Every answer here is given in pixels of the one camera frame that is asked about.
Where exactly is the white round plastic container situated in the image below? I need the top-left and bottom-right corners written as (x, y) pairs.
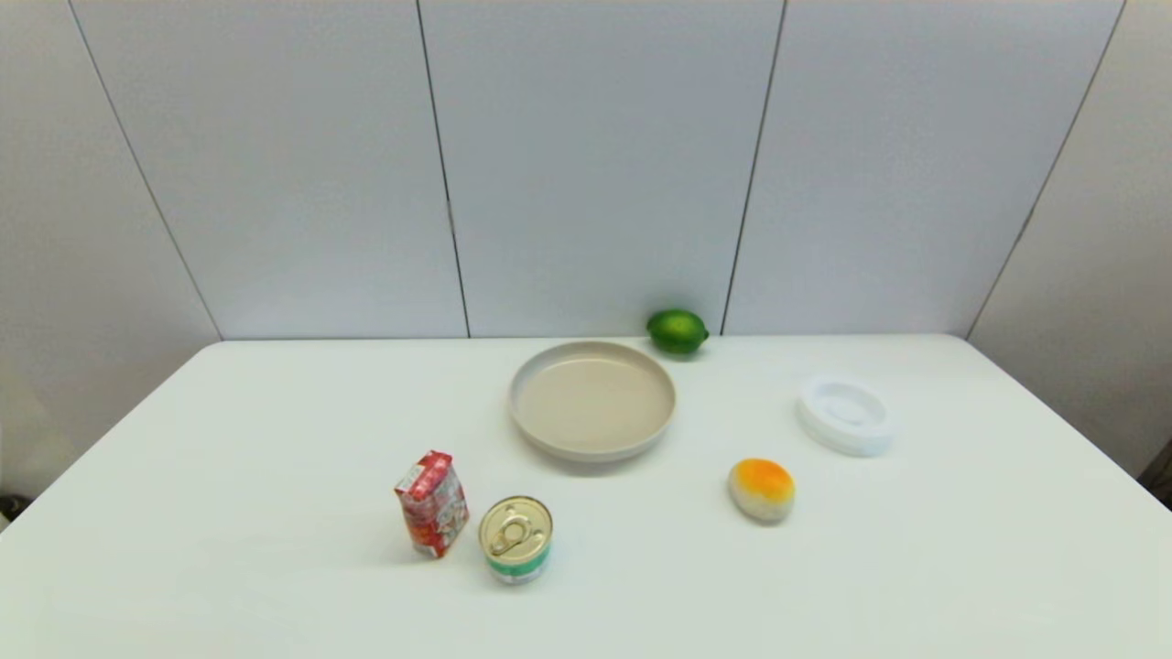
top-left (797, 375), bottom-right (895, 458)

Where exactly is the beige round plate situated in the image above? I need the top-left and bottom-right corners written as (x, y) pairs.
top-left (508, 340), bottom-right (678, 463)

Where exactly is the red snack packet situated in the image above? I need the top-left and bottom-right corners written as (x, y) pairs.
top-left (394, 449), bottom-right (470, 559)

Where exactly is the orange topped white bun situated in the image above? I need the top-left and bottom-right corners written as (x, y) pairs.
top-left (728, 458), bottom-right (797, 524)

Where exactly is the green lime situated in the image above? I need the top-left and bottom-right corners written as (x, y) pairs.
top-left (646, 308), bottom-right (711, 356)

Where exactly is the green labelled tin can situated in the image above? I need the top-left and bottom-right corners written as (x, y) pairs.
top-left (478, 495), bottom-right (554, 586)

